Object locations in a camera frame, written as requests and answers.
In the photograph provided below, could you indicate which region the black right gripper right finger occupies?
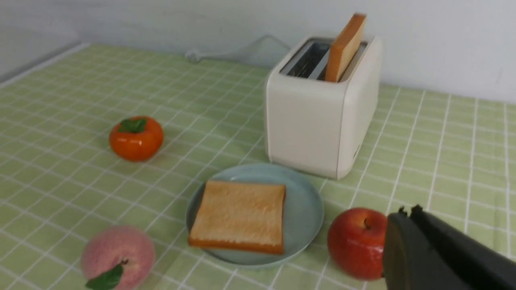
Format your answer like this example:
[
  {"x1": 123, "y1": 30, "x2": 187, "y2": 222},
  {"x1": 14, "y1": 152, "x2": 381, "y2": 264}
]
[{"x1": 410, "y1": 205, "x2": 516, "y2": 290}]

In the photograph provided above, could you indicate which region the pink peach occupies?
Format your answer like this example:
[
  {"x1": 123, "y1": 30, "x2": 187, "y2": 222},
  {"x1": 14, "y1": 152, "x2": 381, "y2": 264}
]
[{"x1": 81, "y1": 225, "x2": 155, "y2": 290}]

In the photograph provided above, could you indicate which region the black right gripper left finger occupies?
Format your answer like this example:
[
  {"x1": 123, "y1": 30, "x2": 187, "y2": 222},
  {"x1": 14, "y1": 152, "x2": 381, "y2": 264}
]
[{"x1": 382, "y1": 206, "x2": 474, "y2": 290}]

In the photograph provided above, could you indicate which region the toast slice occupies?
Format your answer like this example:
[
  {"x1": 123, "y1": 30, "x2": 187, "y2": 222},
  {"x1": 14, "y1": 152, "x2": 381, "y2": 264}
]
[
  {"x1": 325, "y1": 13, "x2": 367, "y2": 83},
  {"x1": 188, "y1": 180, "x2": 286, "y2": 255}
]

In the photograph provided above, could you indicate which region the red apple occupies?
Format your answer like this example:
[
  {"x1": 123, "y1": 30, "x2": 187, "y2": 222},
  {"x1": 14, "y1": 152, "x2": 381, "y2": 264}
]
[{"x1": 327, "y1": 207, "x2": 387, "y2": 281}]

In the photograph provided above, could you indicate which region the white power cord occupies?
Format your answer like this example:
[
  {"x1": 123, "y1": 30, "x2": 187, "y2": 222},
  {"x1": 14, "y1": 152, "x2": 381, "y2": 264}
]
[{"x1": 185, "y1": 34, "x2": 291, "y2": 64}]

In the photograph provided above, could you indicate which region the white toaster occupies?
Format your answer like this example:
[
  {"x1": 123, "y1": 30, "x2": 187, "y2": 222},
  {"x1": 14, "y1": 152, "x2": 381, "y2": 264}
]
[{"x1": 264, "y1": 34, "x2": 383, "y2": 180}]

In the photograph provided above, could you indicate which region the light blue plate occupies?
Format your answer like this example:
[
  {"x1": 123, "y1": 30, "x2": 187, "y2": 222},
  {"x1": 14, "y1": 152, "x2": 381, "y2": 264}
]
[{"x1": 185, "y1": 163, "x2": 325, "y2": 268}]

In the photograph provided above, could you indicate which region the green checkered tablecloth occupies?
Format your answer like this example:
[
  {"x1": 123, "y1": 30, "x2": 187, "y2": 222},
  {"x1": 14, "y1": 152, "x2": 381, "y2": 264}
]
[{"x1": 0, "y1": 45, "x2": 516, "y2": 290}]

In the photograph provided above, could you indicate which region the orange persimmon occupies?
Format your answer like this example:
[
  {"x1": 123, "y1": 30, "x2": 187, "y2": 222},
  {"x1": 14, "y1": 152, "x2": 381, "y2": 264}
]
[{"x1": 109, "y1": 116, "x2": 164, "y2": 162}]

